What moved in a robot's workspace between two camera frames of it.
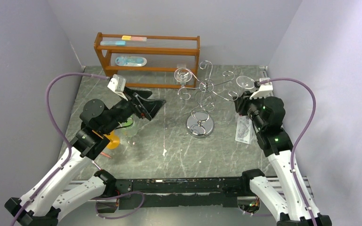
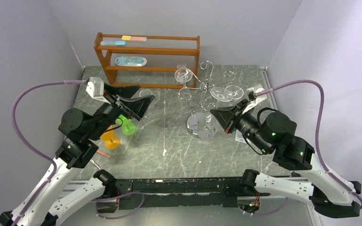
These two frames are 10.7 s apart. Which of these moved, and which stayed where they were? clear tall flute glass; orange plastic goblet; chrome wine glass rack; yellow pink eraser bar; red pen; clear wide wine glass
Moved: clear tall flute glass; clear wide wine glass
Stayed: red pen; yellow pink eraser bar; chrome wine glass rack; orange plastic goblet
